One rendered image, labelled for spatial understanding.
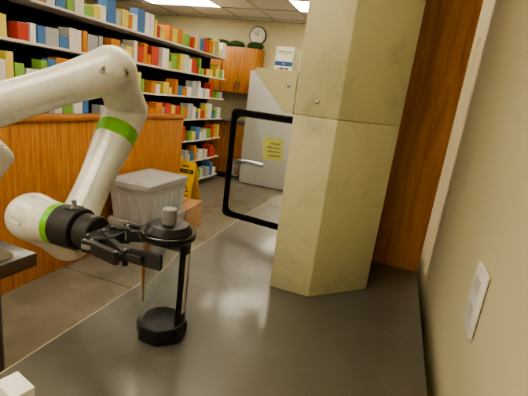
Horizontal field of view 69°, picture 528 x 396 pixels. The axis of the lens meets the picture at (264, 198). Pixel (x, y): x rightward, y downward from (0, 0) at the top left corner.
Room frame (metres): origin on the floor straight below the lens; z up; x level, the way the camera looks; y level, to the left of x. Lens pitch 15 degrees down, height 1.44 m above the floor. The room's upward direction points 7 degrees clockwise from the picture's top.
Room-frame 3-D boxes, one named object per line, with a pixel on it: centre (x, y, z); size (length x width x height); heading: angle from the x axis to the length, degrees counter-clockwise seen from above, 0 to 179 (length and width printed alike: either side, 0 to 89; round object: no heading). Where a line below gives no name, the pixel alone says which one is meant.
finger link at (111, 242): (0.70, 0.28, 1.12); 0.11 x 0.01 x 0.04; 44
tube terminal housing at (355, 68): (1.08, -0.21, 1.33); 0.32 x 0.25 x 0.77; 162
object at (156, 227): (0.70, 0.18, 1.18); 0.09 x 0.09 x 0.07
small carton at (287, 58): (1.06, -0.02, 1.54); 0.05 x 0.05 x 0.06; 67
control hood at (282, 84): (1.14, -0.04, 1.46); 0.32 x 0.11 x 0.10; 162
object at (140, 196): (3.22, 0.99, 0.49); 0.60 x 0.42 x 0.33; 162
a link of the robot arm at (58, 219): (0.78, 0.40, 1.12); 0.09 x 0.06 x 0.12; 162
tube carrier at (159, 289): (0.70, 0.18, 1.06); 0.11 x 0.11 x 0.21
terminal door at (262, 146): (1.34, 0.01, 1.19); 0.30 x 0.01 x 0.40; 65
